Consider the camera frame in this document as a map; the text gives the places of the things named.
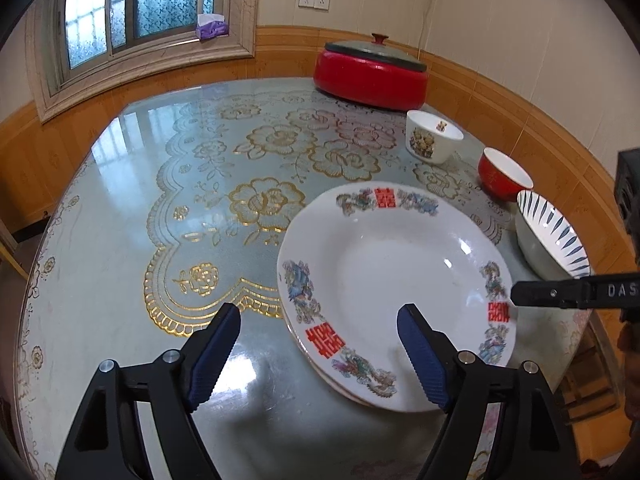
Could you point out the white bear print bowl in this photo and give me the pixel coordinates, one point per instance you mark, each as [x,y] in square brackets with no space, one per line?
[430,145]

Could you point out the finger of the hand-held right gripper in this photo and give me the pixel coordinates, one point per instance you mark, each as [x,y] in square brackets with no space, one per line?
[545,293]

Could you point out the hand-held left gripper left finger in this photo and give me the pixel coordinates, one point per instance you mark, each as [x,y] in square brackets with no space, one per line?
[212,360]

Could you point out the window with marble frame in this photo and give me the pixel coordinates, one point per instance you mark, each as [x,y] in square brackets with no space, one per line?
[90,10]

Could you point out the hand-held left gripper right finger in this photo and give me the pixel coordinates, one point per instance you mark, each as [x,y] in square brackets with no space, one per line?
[425,360]

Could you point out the red bowl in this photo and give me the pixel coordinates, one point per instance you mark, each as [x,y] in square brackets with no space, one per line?
[495,180]

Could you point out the grey pot lid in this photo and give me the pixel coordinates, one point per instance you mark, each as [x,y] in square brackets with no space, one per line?
[370,52]

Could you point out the white plate with red marks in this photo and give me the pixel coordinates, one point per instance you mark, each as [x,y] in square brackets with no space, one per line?
[390,260]
[308,360]

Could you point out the person's right hand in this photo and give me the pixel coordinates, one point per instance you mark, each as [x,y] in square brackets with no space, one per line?
[631,365]

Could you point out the gold lace table doily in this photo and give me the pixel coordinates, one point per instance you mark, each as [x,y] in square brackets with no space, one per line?
[280,135]

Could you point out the purple tissue box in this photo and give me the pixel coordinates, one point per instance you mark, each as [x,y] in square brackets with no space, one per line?
[212,30]

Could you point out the blue striped white bowl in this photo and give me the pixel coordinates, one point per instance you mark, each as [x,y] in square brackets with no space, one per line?
[537,250]

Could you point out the red electric pot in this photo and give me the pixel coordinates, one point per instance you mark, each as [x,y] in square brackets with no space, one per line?
[370,85]

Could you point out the wooden chair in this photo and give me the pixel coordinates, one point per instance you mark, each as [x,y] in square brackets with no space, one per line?
[595,380]

